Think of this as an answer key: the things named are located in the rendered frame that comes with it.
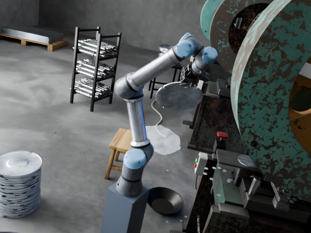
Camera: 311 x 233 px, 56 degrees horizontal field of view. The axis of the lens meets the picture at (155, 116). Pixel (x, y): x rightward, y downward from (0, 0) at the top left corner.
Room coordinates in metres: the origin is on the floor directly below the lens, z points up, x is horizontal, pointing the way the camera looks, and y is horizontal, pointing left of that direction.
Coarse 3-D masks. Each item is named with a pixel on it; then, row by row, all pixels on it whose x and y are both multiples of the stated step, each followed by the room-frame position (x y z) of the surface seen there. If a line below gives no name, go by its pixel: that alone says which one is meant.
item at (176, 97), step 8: (160, 88) 1.66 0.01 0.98; (168, 88) 1.66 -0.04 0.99; (176, 88) 1.66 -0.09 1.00; (184, 88) 1.66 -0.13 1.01; (192, 88) 1.67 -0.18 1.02; (160, 96) 1.70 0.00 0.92; (168, 96) 1.70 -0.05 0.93; (176, 96) 1.71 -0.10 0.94; (184, 96) 1.72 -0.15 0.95; (192, 96) 1.71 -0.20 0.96; (200, 96) 1.71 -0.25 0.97; (160, 104) 1.74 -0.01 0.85; (168, 104) 1.75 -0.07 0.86; (176, 104) 1.75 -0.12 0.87; (184, 104) 1.76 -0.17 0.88; (192, 104) 1.76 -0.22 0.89
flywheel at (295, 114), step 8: (304, 64) 0.92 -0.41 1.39; (304, 72) 0.92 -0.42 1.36; (296, 80) 0.97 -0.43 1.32; (304, 80) 0.97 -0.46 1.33; (296, 88) 0.97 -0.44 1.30; (304, 88) 0.97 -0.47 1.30; (296, 112) 0.98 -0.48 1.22; (304, 112) 0.99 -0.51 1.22; (296, 120) 0.97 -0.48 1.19; (304, 120) 0.97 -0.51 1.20; (296, 128) 0.97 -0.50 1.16; (304, 128) 0.97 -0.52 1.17; (296, 136) 0.97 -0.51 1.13; (304, 136) 0.97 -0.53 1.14; (304, 144) 0.96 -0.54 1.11
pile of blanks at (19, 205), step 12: (0, 180) 1.39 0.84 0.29; (12, 180) 1.40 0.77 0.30; (24, 180) 1.43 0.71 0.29; (36, 180) 1.51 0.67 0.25; (0, 192) 1.39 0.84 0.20; (12, 192) 1.39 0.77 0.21; (24, 192) 1.44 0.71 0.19; (36, 192) 1.52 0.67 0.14; (0, 204) 1.39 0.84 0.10; (12, 204) 1.39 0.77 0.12; (24, 204) 1.43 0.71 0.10; (36, 204) 1.52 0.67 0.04; (12, 216) 1.40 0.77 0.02; (24, 216) 1.43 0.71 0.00
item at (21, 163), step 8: (8, 152) 1.62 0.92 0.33; (16, 152) 1.64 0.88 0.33; (24, 152) 1.66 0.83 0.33; (0, 160) 1.52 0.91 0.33; (8, 160) 1.53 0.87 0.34; (16, 160) 1.55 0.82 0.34; (24, 160) 1.56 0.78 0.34; (32, 160) 1.59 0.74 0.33; (40, 160) 1.61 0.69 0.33; (0, 168) 1.45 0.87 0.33; (8, 168) 1.46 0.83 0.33; (16, 168) 1.47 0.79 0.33; (24, 168) 1.49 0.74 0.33; (32, 168) 1.51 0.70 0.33; (8, 176) 1.39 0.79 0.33; (16, 176) 1.40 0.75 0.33
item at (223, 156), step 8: (216, 152) 1.41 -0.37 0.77; (224, 152) 1.41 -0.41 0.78; (232, 152) 1.43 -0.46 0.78; (224, 160) 1.32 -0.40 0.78; (232, 160) 1.34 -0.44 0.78; (240, 160) 1.35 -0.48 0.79; (248, 160) 1.36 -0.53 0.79; (240, 168) 1.32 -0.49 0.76; (248, 168) 1.29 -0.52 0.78; (256, 168) 1.31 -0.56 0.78; (232, 176) 1.38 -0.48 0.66; (240, 176) 1.31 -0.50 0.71; (248, 176) 1.31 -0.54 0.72
